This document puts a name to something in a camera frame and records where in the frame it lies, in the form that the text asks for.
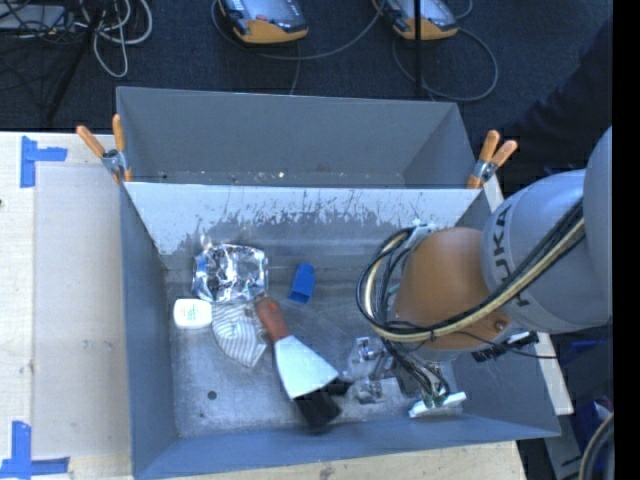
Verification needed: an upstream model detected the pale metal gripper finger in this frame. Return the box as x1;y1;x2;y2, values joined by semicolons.
349;336;389;369
350;375;387;405

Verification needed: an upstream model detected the blue block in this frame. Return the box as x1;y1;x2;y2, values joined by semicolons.
286;262;317;305

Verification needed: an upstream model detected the striped white cloth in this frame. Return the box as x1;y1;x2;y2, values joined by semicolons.
210;301;269;369

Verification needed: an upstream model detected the clear crumpled plastic container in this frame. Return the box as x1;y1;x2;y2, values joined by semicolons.
190;242;270;304

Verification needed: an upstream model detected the small white box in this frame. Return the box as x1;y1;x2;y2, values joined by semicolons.
172;298;214;329

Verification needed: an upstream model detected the grey metal bin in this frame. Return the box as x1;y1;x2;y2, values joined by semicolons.
114;86;562;480

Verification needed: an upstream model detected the pale wood board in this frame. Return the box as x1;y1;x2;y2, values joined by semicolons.
31;161;135;461

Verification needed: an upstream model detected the red-brown handled paint brush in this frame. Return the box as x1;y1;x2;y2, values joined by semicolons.
254;296;353;432

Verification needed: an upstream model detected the black cylinder on white bracket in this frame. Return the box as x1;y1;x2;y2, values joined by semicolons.
471;330;541;363

